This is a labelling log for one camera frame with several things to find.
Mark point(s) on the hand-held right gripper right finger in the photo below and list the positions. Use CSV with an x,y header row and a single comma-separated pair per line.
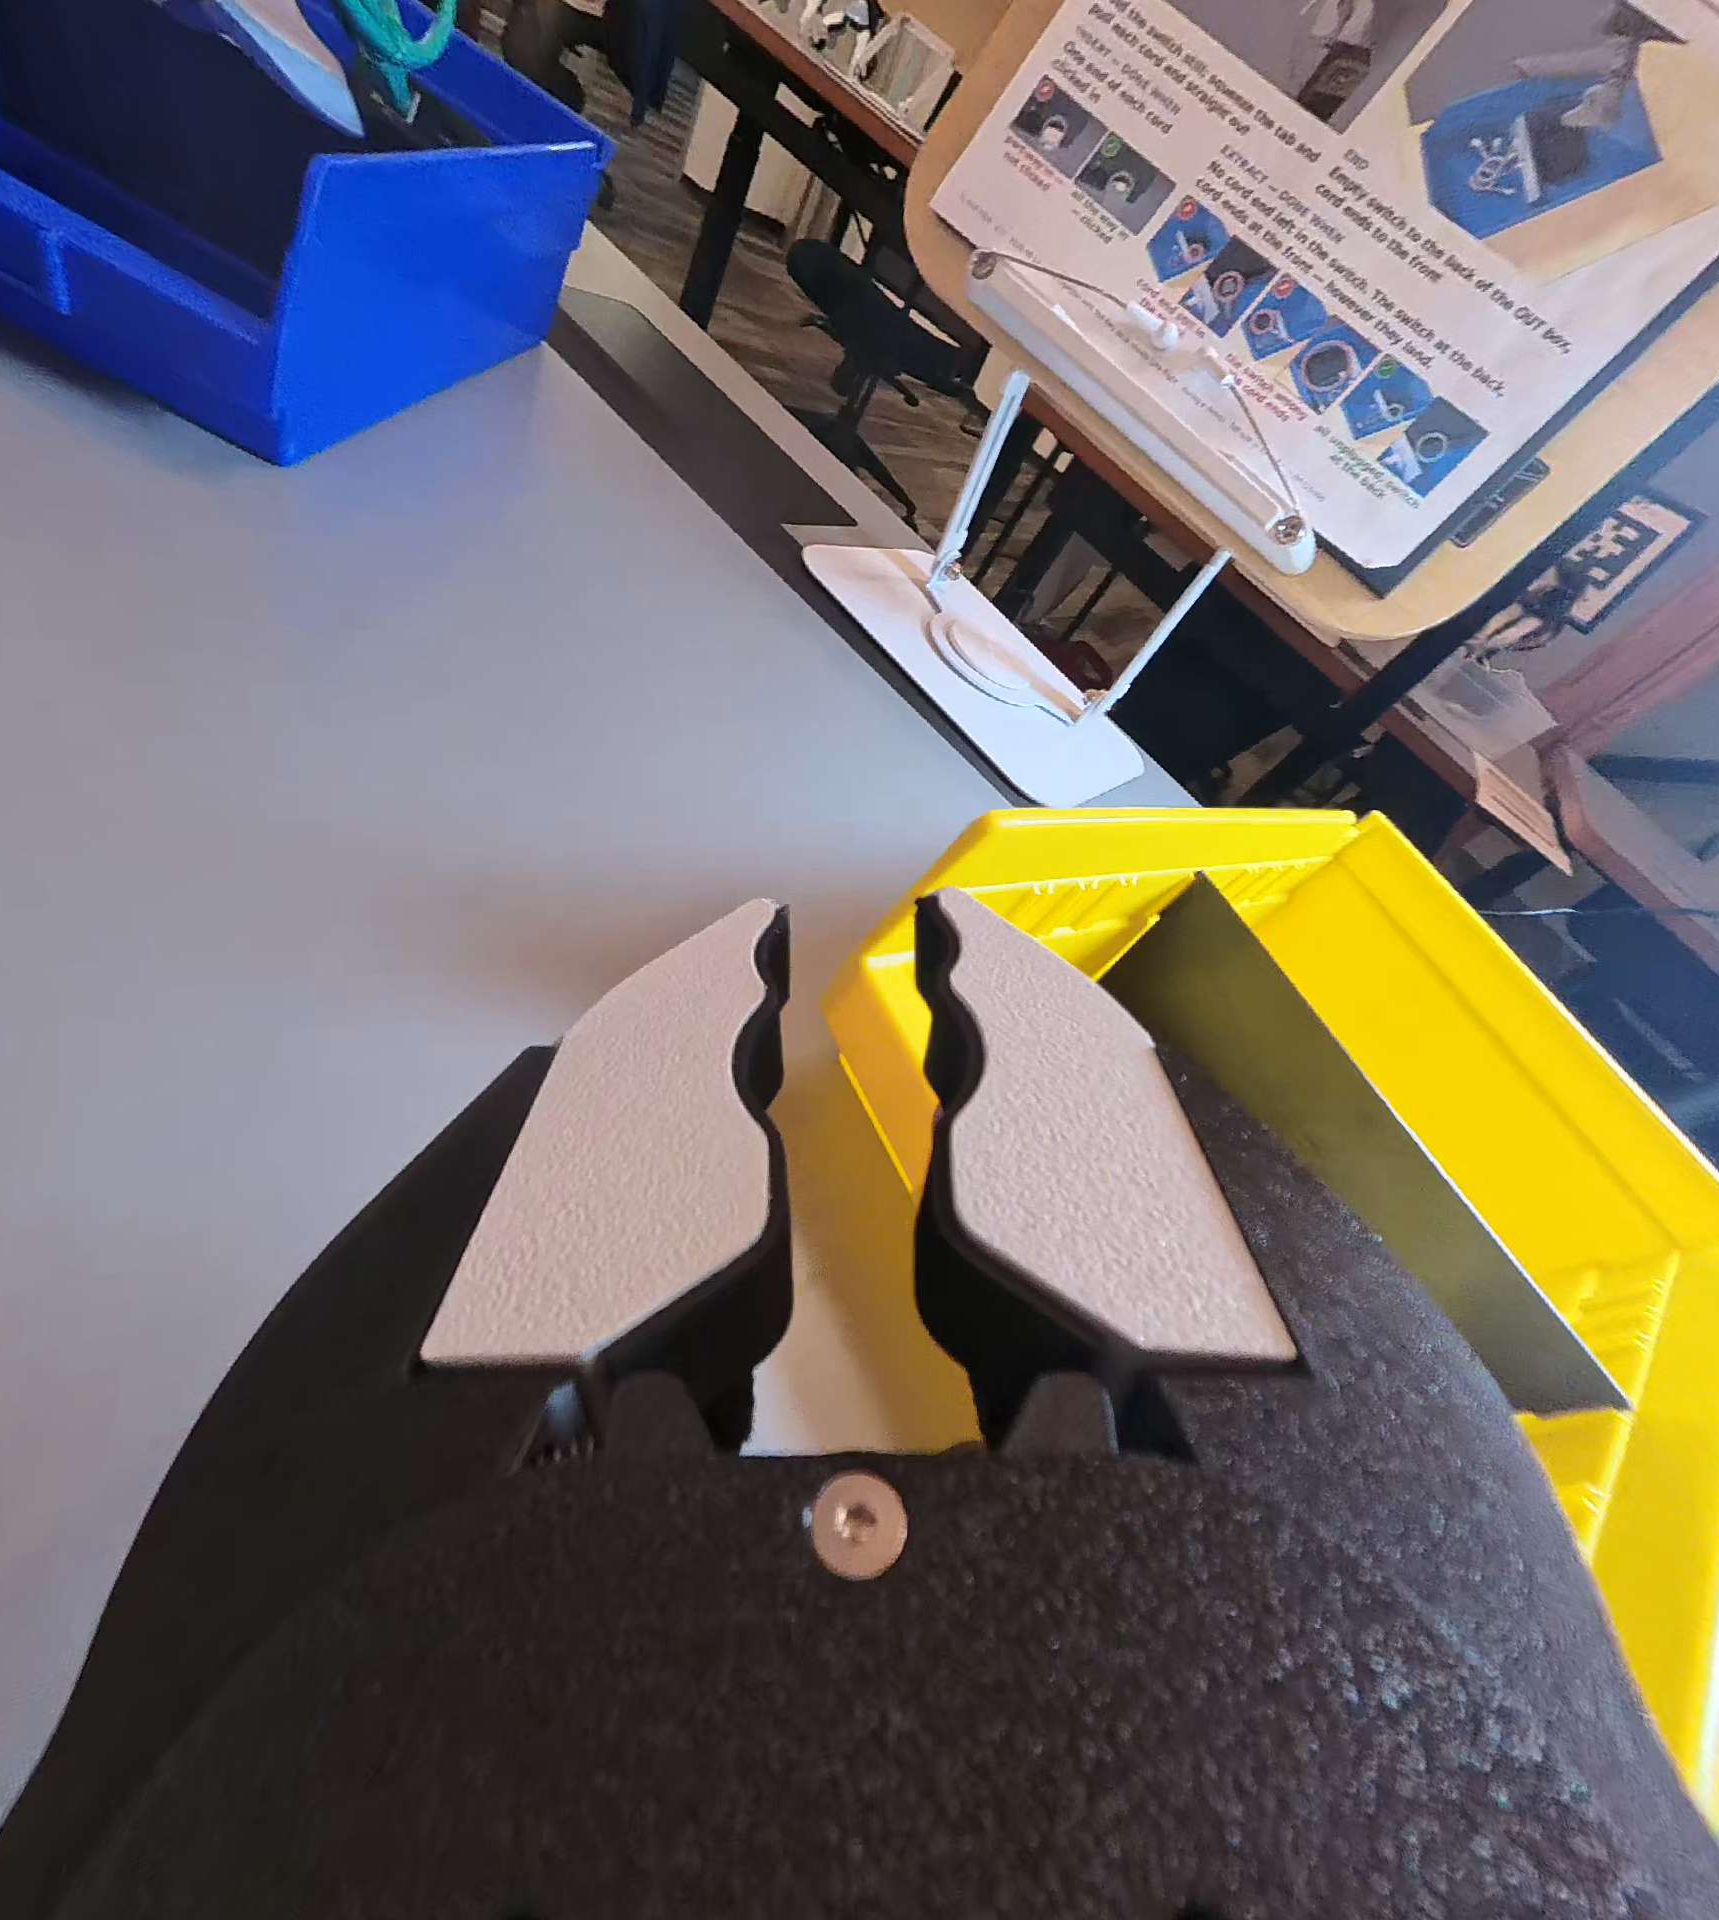
x,y
1100,1171

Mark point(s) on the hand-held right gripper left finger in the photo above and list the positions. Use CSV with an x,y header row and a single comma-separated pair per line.
x,y
604,1154

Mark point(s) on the blue plastic bin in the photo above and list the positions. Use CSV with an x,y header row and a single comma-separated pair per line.
x,y
408,300

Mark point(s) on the dark metal divider plate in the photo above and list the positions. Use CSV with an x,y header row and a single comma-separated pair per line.
x,y
1370,1154

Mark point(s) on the yellow plastic bin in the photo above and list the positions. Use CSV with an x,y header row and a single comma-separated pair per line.
x,y
1473,1020

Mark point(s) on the white document stand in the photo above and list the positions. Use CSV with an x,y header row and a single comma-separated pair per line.
x,y
1010,705

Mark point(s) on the clear plastic container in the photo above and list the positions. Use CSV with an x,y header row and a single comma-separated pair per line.
x,y
1481,705

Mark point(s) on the reddish wooden table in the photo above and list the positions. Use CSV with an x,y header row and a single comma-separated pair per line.
x,y
1669,884

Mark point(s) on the black and white marker tag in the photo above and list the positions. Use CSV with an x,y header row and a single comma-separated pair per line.
x,y
1623,562

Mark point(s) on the instruction sheet on board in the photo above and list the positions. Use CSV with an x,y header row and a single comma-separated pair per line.
x,y
1549,503

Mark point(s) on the black office chair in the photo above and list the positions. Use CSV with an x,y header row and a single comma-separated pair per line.
x,y
860,309

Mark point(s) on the printed instruction sheet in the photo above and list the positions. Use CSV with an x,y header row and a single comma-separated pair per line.
x,y
1400,194

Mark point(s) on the brown desk with black legs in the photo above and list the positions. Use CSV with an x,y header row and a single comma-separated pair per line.
x,y
836,82

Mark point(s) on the white box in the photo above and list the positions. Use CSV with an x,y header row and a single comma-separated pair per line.
x,y
896,53

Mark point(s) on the white card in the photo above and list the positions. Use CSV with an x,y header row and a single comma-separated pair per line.
x,y
296,53

